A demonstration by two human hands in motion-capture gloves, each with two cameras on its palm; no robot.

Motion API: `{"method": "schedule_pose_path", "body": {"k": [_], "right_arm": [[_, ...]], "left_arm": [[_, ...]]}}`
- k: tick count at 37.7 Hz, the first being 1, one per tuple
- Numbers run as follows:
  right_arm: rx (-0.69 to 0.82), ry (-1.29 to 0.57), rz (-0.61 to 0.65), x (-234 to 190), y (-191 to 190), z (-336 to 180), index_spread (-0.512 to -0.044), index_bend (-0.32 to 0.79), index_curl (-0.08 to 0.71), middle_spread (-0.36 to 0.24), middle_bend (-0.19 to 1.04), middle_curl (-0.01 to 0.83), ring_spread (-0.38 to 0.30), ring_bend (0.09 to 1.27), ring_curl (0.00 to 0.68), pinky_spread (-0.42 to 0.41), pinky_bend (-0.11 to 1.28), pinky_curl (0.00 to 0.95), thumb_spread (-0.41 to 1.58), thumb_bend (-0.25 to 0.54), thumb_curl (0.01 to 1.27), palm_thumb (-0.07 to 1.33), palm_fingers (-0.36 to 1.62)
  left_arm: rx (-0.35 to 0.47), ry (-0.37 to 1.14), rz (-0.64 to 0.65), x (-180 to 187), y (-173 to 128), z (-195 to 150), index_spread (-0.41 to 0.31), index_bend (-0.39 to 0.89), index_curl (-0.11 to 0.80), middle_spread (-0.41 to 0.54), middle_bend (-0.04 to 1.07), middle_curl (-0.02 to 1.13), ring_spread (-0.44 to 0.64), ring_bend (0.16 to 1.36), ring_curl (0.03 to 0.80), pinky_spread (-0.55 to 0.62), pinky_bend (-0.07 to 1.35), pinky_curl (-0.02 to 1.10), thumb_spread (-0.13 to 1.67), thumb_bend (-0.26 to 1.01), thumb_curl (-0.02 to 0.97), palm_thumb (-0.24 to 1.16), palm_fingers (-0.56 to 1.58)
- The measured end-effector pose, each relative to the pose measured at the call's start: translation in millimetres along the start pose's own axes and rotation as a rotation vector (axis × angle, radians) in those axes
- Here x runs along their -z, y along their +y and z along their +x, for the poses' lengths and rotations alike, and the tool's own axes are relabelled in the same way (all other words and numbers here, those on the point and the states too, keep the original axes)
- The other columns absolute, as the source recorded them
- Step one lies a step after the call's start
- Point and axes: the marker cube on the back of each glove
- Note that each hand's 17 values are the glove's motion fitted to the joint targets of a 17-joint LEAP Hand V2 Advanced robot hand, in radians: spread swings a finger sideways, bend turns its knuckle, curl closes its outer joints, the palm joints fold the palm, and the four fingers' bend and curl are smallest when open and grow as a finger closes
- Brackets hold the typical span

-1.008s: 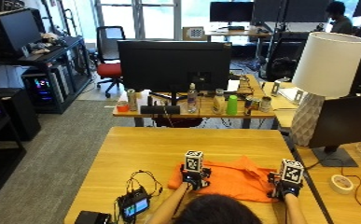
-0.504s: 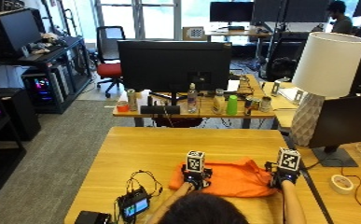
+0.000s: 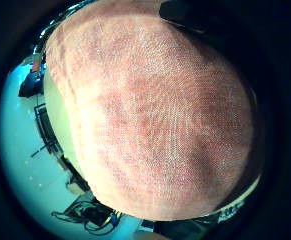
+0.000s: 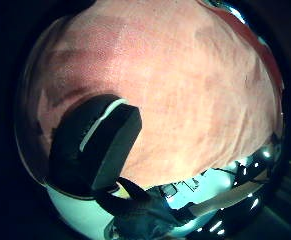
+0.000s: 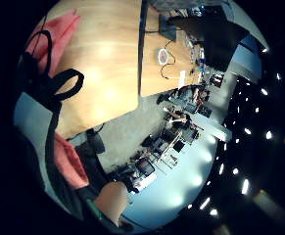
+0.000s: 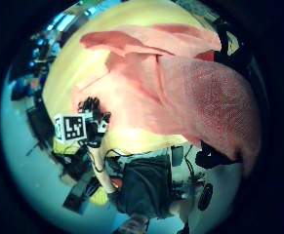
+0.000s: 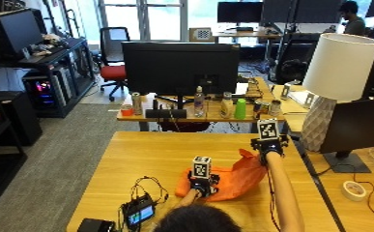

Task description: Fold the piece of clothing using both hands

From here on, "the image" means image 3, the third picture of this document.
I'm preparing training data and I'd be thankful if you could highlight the pink woven cloth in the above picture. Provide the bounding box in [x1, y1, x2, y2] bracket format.
[44, 0, 263, 222]

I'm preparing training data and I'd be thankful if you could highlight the small red box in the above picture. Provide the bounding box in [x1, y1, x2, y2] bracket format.
[30, 59, 41, 74]

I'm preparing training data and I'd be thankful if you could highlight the dark blue chair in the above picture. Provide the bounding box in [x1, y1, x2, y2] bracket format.
[17, 65, 47, 99]

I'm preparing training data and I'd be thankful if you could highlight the white printed edge strip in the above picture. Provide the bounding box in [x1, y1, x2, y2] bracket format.
[210, 175, 263, 225]

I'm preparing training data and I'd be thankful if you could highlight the black metal stand frame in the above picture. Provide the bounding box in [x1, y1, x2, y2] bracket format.
[30, 102, 65, 159]

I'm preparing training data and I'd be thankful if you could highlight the bundle of black cables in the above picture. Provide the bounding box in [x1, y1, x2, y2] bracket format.
[50, 197, 124, 236]

